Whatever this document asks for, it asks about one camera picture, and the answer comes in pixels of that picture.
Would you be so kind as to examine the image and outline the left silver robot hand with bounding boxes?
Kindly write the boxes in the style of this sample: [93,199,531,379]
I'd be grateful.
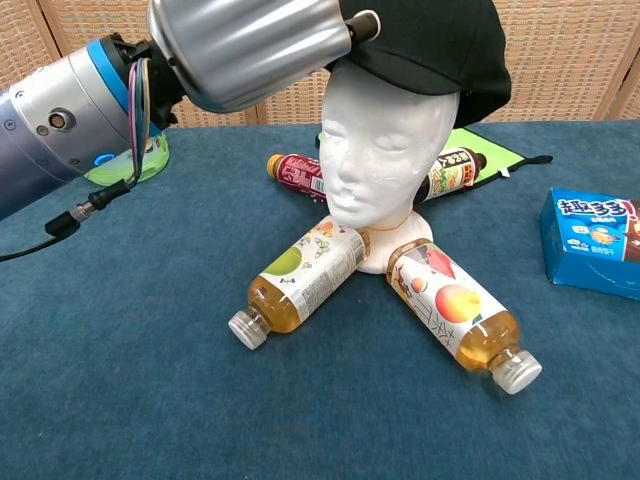
[146,0,382,114]

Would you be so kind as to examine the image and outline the black baseball cap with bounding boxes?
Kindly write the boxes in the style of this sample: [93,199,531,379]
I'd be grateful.
[323,0,513,130]

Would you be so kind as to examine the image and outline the white foam mannequin head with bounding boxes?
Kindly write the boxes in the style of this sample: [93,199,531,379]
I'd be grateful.
[318,62,461,276]

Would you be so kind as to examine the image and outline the red label drink bottle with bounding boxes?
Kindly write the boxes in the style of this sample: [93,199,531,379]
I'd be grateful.
[266,153,329,205]

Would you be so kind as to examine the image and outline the green apple tea bottle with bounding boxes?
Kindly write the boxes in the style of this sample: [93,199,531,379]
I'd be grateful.
[228,218,374,350]

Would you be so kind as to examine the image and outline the dark tea bottle black cap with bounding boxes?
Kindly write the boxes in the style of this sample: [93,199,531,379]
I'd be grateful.
[417,147,487,204]

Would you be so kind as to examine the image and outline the green microfiber cloth black trim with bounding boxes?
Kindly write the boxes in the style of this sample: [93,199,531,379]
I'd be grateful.
[315,127,554,189]

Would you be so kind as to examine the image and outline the peach tea bottle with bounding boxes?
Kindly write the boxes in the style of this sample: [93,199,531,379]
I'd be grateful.
[383,238,544,396]

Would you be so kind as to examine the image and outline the blue carpet table cover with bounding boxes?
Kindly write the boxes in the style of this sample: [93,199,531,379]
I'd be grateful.
[0,119,640,480]

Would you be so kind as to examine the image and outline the blue chocolate cookie box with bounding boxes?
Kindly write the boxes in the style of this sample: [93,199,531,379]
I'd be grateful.
[538,187,640,301]

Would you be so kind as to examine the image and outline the green plastic bucket with handle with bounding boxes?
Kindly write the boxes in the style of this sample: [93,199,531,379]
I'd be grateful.
[83,132,170,184]

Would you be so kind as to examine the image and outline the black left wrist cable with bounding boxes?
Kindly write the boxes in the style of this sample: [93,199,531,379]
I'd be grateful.
[0,178,132,264]

